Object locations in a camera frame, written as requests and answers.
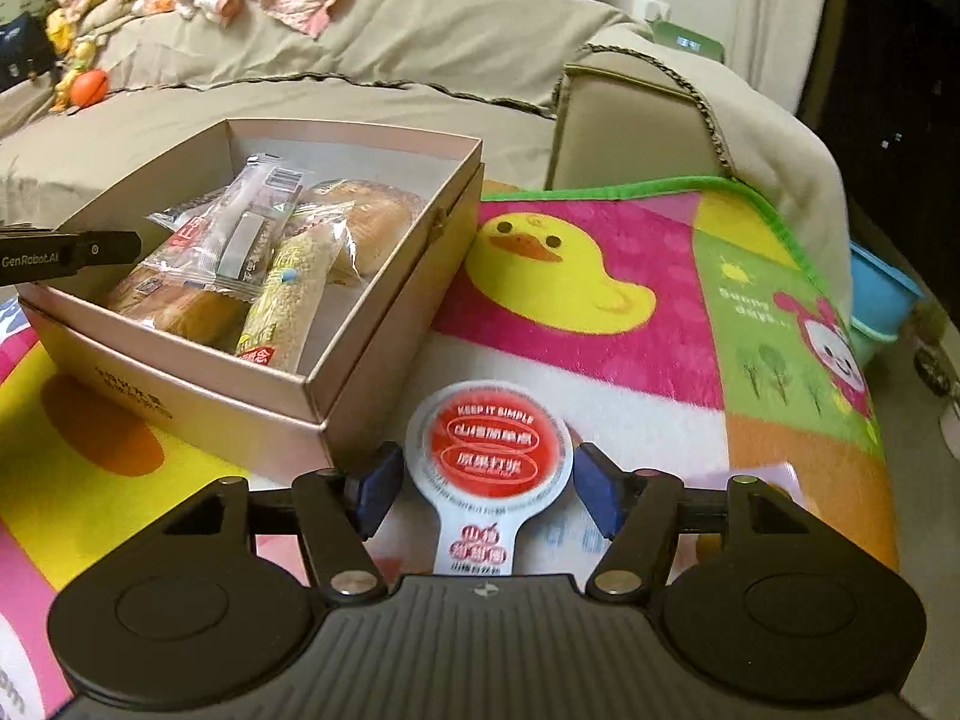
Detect orange ball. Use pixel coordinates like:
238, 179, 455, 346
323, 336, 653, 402
67, 67, 112, 107

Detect dark window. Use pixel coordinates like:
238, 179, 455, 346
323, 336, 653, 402
817, 0, 960, 278

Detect round bread bun packet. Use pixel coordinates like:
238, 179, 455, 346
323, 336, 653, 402
296, 178, 428, 286

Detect beige fringed throw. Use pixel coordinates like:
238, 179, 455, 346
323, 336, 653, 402
555, 19, 854, 275

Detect white snack bar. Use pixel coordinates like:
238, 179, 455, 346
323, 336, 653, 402
202, 152, 314, 305

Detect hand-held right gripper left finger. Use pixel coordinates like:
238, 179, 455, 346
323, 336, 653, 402
161, 441, 406, 607

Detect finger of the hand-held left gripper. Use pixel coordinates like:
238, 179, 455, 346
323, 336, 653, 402
75, 231, 142, 271

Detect small yellow plush toys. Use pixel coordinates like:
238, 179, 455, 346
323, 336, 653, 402
46, 7, 100, 70

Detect beige sofa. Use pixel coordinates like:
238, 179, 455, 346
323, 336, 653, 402
0, 0, 852, 200

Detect yellow snack packet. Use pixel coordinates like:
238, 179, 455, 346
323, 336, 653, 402
234, 229, 350, 373

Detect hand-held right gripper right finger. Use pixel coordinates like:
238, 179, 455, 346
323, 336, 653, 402
574, 442, 811, 602

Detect red lid jelly cup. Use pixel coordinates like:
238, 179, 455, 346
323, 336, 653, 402
405, 381, 577, 578

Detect green plastic basin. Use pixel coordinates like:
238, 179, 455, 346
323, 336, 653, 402
851, 319, 901, 370

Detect blue plastic basin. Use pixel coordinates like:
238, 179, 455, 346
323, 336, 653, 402
847, 240, 923, 338

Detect colourful cartoon play mat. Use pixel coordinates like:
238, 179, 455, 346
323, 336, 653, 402
0, 176, 901, 720

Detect pink cardboard box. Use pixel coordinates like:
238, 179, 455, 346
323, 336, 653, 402
16, 118, 485, 485

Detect golden bread loaf packet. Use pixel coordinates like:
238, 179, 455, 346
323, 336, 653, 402
105, 199, 256, 355

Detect dark bag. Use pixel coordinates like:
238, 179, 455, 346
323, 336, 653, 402
0, 11, 62, 95

